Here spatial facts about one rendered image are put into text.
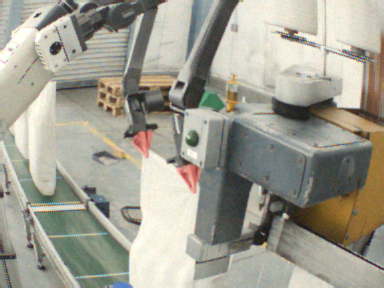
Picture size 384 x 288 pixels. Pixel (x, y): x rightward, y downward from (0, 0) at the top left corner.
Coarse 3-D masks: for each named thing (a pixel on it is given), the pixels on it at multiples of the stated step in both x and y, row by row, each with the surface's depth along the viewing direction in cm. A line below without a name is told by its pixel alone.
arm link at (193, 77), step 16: (224, 0) 123; (240, 0) 122; (208, 16) 126; (224, 16) 125; (208, 32) 124; (224, 32) 127; (208, 48) 125; (192, 64) 125; (208, 64) 127; (176, 80) 129; (192, 80) 124; (176, 96) 127
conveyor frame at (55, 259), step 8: (96, 208) 256; (32, 216) 227; (96, 216) 255; (104, 216) 248; (40, 224) 228; (104, 224) 246; (112, 224) 239; (40, 232) 221; (112, 232) 237; (40, 240) 226; (48, 240) 203; (120, 240) 229; (48, 248) 209; (128, 248) 222; (48, 256) 211; (56, 256) 190; (56, 264) 199; (64, 272) 186; (64, 280) 191; (72, 280) 172
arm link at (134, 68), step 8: (152, 8) 163; (144, 16) 163; (152, 16) 163; (144, 24) 162; (152, 24) 163; (136, 32) 162; (144, 32) 161; (136, 40) 160; (144, 40) 161; (136, 48) 159; (144, 48) 160; (136, 56) 159; (144, 56) 160; (128, 64) 157; (136, 64) 158; (128, 72) 156; (136, 72) 157; (136, 80) 156; (120, 88) 160
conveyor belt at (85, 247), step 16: (48, 224) 229; (64, 224) 234; (80, 224) 239; (96, 224) 244; (64, 240) 216; (80, 240) 221; (96, 240) 225; (112, 240) 229; (64, 256) 199; (80, 256) 204; (96, 256) 208; (112, 256) 212; (128, 256) 215; (80, 272) 188; (96, 272) 192; (112, 272) 195; (128, 272) 199
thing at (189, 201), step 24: (144, 168) 153; (168, 168) 139; (144, 192) 154; (168, 192) 140; (144, 216) 153; (168, 216) 141; (192, 216) 130; (144, 240) 143; (168, 240) 138; (144, 264) 138; (168, 264) 130; (192, 264) 126
